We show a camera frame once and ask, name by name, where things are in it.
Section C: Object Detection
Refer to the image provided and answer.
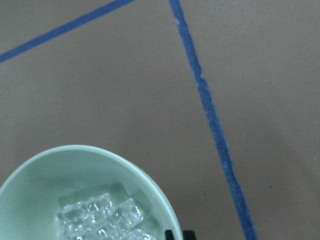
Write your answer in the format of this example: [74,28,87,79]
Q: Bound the ice cubes in bowl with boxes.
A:
[56,184,160,240]

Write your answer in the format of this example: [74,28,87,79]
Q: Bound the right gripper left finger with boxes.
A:
[165,229,175,240]

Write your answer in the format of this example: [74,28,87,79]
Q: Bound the green bowl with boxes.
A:
[0,145,183,240]

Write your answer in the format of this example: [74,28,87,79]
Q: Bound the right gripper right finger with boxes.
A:
[182,230,195,240]

